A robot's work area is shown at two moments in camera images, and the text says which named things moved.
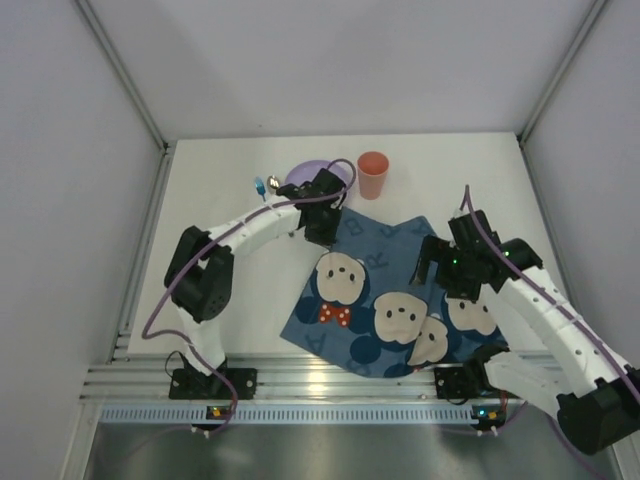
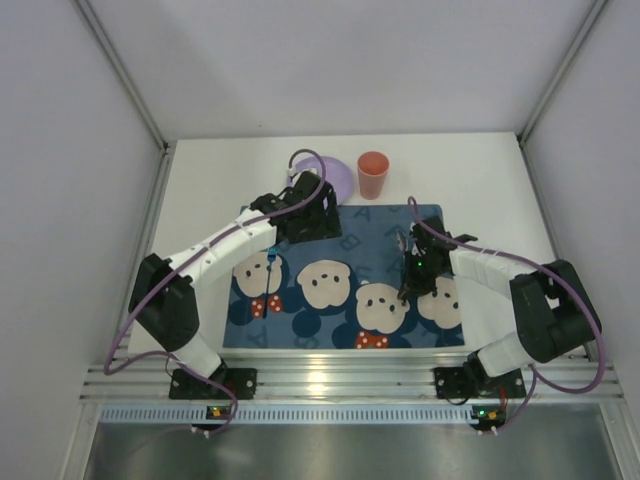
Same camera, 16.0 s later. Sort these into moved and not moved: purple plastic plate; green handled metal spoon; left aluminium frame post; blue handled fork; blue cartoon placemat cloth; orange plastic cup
Moved: green handled metal spoon; blue cartoon placemat cloth; blue handled fork
Not moved: purple plastic plate; left aluminium frame post; orange plastic cup
